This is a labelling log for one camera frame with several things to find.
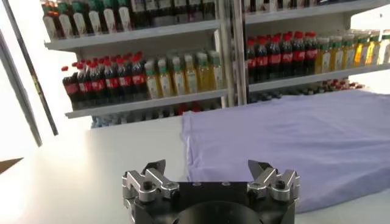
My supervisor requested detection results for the yellow juice bottle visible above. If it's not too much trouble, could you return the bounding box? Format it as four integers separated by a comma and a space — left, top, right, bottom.
330, 35, 344, 72
183, 54, 198, 94
342, 33, 356, 70
144, 60, 160, 100
316, 37, 332, 74
354, 32, 369, 68
366, 30, 381, 66
196, 52, 211, 92
378, 29, 390, 65
157, 58, 173, 98
208, 50, 225, 91
171, 56, 186, 97

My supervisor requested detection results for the red cap cola bottle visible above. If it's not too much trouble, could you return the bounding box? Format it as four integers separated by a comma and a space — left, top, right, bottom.
130, 53, 147, 101
280, 33, 294, 79
104, 58, 119, 104
76, 62, 93, 107
255, 38, 269, 83
62, 65, 80, 110
304, 31, 318, 75
292, 31, 306, 77
90, 60, 106, 106
246, 39, 257, 85
267, 35, 282, 80
118, 56, 133, 103

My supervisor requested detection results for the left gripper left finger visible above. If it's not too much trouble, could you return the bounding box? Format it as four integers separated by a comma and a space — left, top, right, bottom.
121, 159, 180, 204

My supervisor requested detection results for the black window frame pole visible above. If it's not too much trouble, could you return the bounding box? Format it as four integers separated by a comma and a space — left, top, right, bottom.
2, 0, 59, 137

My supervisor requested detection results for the purple printed T-shirt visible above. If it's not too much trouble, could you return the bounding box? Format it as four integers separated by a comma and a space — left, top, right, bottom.
181, 89, 390, 214

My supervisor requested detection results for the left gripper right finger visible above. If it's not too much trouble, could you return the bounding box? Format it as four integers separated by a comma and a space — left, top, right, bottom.
247, 159, 301, 203

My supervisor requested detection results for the green label tea bottle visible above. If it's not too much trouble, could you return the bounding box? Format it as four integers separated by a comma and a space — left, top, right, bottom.
71, 1, 88, 37
116, 0, 133, 32
102, 0, 118, 33
57, 1, 74, 39
87, 0, 103, 35

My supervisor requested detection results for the black-white label dark bottle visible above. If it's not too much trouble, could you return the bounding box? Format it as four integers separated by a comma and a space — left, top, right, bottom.
200, 0, 216, 21
187, 0, 202, 23
159, 0, 174, 27
145, 0, 160, 28
172, 0, 188, 25
132, 0, 146, 30

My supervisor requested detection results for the grey metal shelving unit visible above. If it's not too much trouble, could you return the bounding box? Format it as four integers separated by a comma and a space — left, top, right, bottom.
41, 0, 235, 128
231, 0, 390, 106

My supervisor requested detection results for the grey window frame pillar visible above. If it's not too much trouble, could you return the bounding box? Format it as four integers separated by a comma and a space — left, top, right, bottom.
0, 29, 43, 149

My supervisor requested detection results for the red tea bottle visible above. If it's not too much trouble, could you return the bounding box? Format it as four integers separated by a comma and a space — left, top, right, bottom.
41, 2, 59, 42

